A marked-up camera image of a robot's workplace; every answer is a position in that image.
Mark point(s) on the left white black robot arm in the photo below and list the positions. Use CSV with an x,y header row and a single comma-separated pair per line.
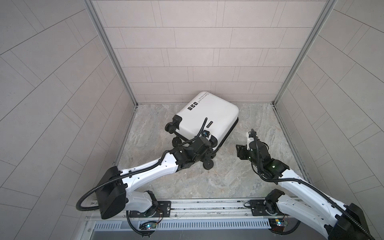
x,y
117,190

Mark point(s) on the left circuit board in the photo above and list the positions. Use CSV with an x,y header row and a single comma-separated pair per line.
x,y
148,225

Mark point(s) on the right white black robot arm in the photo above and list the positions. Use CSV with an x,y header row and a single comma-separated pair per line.
x,y
331,218

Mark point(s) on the circuit board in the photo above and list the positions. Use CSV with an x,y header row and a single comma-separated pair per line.
x,y
278,225
148,225

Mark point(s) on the left corner metal profile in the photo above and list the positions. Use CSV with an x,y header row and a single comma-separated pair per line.
x,y
109,49

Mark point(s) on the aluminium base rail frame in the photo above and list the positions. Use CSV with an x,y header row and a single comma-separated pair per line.
x,y
191,215

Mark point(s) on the white suitcase with black lining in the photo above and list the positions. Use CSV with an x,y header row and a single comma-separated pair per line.
x,y
215,116

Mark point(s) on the right circuit board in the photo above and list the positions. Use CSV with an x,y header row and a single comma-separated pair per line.
x,y
278,225

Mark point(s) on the corner metal profile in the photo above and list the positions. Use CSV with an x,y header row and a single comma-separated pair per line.
x,y
319,23
109,49

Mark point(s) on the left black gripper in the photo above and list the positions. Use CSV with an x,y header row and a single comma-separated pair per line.
x,y
207,153

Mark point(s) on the right corner metal profile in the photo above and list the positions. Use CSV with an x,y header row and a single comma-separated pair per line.
x,y
319,23

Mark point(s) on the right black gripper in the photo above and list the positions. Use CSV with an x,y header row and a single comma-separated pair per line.
x,y
241,150

